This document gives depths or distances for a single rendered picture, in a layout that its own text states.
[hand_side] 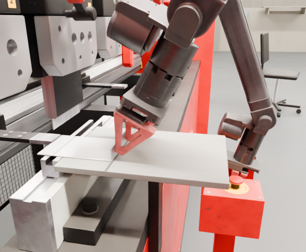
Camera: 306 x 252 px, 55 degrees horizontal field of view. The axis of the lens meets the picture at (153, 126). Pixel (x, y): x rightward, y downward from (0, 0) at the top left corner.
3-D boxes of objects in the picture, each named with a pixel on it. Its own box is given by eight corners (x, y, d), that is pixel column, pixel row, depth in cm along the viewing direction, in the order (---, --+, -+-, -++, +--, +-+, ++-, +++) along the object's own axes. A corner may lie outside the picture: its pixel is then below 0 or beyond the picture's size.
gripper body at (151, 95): (116, 106, 42) (138, 60, 39) (135, 90, 51) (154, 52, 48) (155, 128, 42) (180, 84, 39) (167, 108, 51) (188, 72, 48)
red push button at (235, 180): (243, 193, 78) (244, 182, 76) (227, 192, 78) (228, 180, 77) (241, 186, 81) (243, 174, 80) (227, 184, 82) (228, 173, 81)
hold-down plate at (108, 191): (95, 246, 46) (94, 231, 45) (64, 241, 47) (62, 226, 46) (140, 161, 74) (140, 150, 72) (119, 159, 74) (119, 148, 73)
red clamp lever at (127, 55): (133, 68, 61) (132, 18, 58) (115, 67, 62) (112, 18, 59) (135, 66, 63) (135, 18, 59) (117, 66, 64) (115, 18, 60)
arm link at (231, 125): (274, 120, 75) (272, 105, 82) (231, 106, 76) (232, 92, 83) (255, 155, 82) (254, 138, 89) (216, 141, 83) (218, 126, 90)
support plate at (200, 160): (228, 190, 40) (229, 183, 40) (54, 171, 45) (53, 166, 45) (224, 140, 57) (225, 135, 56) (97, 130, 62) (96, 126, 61)
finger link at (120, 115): (95, 148, 45) (119, 98, 42) (111, 132, 52) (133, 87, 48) (133, 170, 45) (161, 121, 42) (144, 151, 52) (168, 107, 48)
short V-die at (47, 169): (59, 177, 47) (57, 161, 46) (42, 176, 48) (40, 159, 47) (102, 133, 66) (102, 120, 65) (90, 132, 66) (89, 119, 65)
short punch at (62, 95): (58, 130, 47) (51, 71, 44) (47, 129, 47) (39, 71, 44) (84, 112, 56) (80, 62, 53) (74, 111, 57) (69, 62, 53)
